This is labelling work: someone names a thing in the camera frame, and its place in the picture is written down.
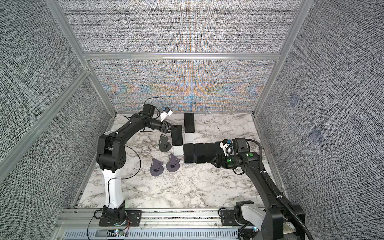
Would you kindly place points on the aluminium front rail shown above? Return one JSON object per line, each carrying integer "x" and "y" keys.
{"x": 156, "y": 224}

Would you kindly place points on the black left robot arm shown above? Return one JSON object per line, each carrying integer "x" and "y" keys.
{"x": 112, "y": 156}

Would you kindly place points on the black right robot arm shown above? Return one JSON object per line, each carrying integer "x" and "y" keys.
{"x": 257, "y": 224}

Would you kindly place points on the black phone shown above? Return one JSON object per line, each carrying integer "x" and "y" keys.
{"x": 177, "y": 135}
{"x": 200, "y": 153}
{"x": 189, "y": 122}
{"x": 189, "y": 153}
{"x": 210, "y": 152}
{"x": 219, "y": 150}

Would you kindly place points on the white stand centre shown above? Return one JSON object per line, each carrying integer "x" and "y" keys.
{"x": 178, "y": 150}

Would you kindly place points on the grey round stand right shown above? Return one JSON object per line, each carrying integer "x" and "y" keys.
{"x": 173, "y": 164}

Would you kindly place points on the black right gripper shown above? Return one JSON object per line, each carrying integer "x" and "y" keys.
{"x": 221, "y": 161}

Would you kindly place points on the grey round stand left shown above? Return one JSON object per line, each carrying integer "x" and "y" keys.
{"x": 156, "y": 168}

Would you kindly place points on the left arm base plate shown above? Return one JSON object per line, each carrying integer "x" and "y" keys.
{"x": 132, "y": 218}

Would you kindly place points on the dark round stand centre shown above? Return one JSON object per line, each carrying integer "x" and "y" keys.
{"x": 164, "y": 144}

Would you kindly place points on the grey round stand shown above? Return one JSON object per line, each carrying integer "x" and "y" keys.
{"x": 156, "y": 168}
{"x": 173, "y": 164}

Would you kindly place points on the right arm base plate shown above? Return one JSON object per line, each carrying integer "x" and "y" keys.
{"x": 228, "y": 217}

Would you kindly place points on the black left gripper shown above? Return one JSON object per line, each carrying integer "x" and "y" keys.
{"x": 164, "y": 129}

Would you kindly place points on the black phone back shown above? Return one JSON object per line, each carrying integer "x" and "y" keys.
{"x": 189, "y": 122}

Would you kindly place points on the white stand back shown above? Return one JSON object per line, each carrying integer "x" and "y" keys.
{"x": 189, "y": 137}

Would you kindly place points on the white stand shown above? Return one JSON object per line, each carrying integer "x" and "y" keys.
{"x": 178, "y": 150}
{"x": 189, "y": 137}

